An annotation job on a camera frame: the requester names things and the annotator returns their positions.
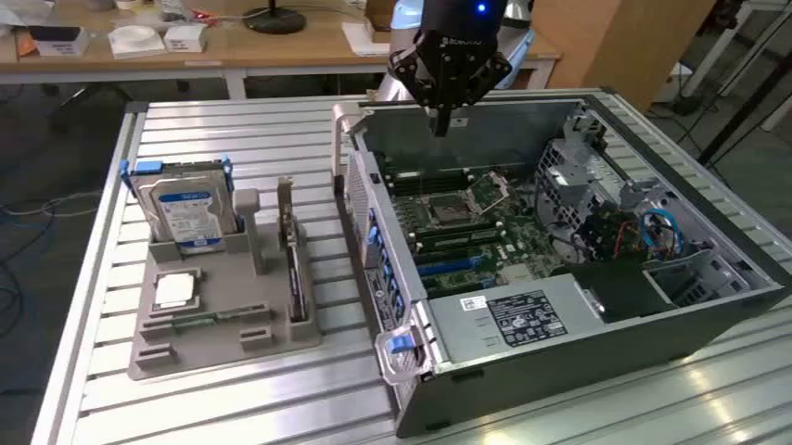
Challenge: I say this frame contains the white paper booklet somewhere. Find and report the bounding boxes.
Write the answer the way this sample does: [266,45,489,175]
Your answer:
[342,21,393,57]

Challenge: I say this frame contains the black and red wire bundle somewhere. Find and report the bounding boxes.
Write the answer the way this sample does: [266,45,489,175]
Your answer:
[584,210,645,261]

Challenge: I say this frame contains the hard disk with blue carrier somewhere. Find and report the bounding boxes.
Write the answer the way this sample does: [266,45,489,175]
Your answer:
[119,157,240,255]

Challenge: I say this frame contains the black round lamp base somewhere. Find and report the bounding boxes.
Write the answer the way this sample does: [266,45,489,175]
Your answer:
[242,0,308,34]

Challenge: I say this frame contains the long blue expansion slot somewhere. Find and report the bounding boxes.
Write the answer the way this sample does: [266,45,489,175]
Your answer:
[417,256,481,278]

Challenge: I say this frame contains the brown cardboard box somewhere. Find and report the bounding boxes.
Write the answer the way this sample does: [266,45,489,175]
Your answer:
[362,0,397,33]

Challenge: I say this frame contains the blue floor cable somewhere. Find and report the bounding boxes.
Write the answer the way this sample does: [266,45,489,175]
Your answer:
[0,203,49,395]

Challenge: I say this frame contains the white box with dark lid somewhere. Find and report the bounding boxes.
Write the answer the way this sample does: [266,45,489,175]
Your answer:
[28,25,92,57]

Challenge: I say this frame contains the RAM stick with white label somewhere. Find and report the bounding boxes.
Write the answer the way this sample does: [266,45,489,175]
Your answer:
[417,222,506,248]

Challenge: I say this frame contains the black office chair base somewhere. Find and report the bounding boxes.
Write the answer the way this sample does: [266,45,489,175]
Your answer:
[43,82,135,135]

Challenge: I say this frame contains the black slanted stand pole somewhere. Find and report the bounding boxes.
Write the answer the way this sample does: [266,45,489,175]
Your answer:
[696,0,792,166]

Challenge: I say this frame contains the grey parts rack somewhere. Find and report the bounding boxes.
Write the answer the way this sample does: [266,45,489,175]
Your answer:
[127,187,327,381]

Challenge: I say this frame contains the metal socket cover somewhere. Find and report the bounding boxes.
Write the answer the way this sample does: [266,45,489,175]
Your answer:
[466,172,513,205]

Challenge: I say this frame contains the blue wire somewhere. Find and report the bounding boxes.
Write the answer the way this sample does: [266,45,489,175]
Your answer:
[640,209,682,254]

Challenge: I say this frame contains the green RAM stick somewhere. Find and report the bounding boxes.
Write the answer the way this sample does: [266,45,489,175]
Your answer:
[171,308,248,328]

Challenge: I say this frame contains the black graphics card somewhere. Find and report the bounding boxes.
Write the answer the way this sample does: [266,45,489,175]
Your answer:
[276,175,311,324]

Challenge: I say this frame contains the CPU socket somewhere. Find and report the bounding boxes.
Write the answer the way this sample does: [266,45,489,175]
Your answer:
[423,192,481,228]

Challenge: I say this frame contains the grey power supply unit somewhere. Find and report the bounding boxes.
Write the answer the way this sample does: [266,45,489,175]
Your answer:
[426,273,605,365]

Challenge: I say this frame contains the silver drive cage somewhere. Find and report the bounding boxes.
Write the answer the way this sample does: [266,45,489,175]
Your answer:
[534,104,626,233]

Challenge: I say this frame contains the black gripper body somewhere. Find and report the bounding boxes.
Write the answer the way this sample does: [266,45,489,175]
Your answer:
[414,0,507,108]

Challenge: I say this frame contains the black open PC case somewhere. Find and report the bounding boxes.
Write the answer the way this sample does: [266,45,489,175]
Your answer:
[331,92,792,439]

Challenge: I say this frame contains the grey disk bay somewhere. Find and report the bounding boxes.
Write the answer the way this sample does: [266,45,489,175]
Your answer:
[642,249,753,310]

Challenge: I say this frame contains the clear case handle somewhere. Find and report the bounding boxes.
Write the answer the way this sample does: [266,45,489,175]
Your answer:
[374,324,434,386]

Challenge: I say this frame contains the silver CPU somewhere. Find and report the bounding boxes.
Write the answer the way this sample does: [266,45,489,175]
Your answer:
[154,273,200,307]

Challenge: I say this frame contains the white square dish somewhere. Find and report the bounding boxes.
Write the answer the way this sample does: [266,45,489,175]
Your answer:
[108,25,168,60]

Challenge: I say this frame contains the green motherboard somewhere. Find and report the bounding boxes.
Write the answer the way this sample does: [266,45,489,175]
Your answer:
[377,155,577,300]

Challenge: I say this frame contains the black fan shroud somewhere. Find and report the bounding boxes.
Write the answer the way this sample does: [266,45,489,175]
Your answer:
[556,261,676,324]

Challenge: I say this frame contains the plain white box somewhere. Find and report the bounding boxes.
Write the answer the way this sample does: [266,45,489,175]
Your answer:
[162,23,208,54]

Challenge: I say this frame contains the wooden desk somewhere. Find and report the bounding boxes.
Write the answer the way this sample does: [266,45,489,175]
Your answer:
[0,0,565,101]

